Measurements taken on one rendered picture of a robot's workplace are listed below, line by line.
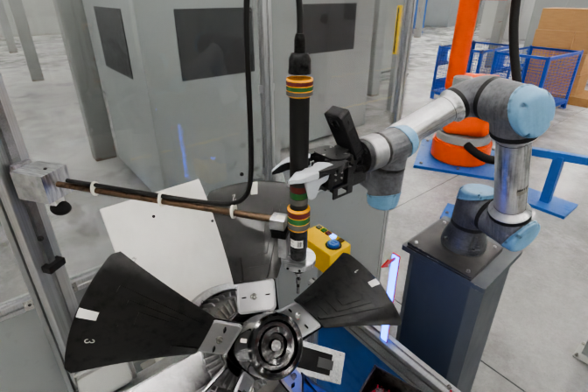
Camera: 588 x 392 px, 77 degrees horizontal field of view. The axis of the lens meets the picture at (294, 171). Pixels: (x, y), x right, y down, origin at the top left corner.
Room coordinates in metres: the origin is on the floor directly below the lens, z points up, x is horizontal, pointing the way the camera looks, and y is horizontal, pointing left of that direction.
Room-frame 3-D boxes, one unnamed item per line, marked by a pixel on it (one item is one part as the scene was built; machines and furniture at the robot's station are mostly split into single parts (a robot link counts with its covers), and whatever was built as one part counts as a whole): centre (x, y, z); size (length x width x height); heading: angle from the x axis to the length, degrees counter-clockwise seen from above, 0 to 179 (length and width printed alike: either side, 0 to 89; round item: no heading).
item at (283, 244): (0.60, 0.00, 1.40); 0.09 x 0.07 x 0.10; 74
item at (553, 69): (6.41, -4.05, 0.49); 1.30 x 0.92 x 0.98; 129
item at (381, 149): (0.72, -0.16, 1.53); 0.08 x 0.05 x 0.08; 39
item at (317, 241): (1.06, -0.10, 1.02); 0.16 x 0.10 x 0.11; 39
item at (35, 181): (0.78, 0.59, 1.44); 0.10 x 0.07 x 0.09; 74
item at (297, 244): (0.60, -0.01, 1.55); 0.04 x 0.04 x 0.46
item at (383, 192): (0.79, -0.21, 1.43); 0.11 x 0.08 x 0.11; 23
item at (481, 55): (7.18, -3.38, 0.49); 1.27 x 0.88 x 0.98; 129
